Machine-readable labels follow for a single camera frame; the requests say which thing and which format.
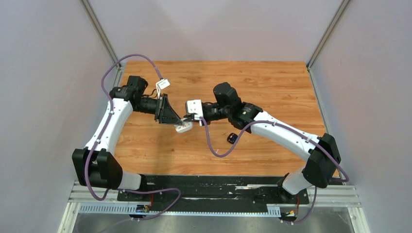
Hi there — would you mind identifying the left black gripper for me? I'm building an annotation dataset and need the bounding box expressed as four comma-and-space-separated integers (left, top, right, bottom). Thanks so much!
134, 93, 182, 126

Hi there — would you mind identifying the white earbud charging case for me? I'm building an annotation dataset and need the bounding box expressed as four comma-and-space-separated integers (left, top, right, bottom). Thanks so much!
175, 122, 193, 133

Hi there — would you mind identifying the black earbud charging case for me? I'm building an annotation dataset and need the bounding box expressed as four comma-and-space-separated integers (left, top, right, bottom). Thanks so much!
226, 133, 239, 145

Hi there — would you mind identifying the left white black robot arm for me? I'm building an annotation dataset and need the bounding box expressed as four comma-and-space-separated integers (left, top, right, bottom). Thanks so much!
72, 76, 183, 200

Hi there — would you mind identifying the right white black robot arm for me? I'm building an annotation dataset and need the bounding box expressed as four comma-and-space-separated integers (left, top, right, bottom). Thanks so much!
185, 82, 341, 203

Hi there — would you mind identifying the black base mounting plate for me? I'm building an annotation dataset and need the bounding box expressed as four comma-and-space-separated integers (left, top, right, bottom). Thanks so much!
116, 173, 343, 214

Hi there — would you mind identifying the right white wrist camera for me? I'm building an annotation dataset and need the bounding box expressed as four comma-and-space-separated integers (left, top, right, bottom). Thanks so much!
185, 99, 204, 120

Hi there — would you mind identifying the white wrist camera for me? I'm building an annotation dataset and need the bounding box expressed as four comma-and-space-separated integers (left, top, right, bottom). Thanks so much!
185, 99, 204, 120
155, 79, 171, 98

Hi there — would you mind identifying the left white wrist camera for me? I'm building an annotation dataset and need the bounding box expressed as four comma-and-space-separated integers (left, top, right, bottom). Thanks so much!
155, 79, 171, 98

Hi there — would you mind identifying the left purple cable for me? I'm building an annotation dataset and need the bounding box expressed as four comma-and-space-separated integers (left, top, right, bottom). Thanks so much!
84, 53, 182, 222

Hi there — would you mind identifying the purple cable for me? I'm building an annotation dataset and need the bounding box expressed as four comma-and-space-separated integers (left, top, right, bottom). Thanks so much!
199, 117, 350, 225
84, 53, 182, 222

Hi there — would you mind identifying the grey slotted cable duct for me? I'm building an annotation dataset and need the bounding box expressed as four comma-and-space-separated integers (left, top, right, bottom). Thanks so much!
78, 203, 281, 217

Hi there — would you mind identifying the left aluminium frame post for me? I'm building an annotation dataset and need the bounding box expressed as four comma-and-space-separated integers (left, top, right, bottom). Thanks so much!
79, 0, 118, 63

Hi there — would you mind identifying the aluminium frame post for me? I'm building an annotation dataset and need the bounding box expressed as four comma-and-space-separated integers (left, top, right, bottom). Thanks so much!
306, 0, 352, 71
79, 0, 118, 63

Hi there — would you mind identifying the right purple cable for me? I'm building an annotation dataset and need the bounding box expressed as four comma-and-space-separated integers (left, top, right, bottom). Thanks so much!
199, 117, 350, 225

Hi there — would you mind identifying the right aluminium frame post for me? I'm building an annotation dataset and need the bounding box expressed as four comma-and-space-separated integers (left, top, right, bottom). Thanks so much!
306, 0, 352, 71

